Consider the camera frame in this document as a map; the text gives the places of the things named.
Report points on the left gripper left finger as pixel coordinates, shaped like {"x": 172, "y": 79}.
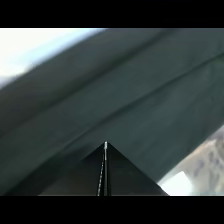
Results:
{"x": 90, "y": 180}

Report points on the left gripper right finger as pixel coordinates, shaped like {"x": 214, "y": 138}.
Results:
{"x": 126, "y": 180}

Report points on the black garment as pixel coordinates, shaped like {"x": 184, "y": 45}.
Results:
{"x": 116, "y": 86}

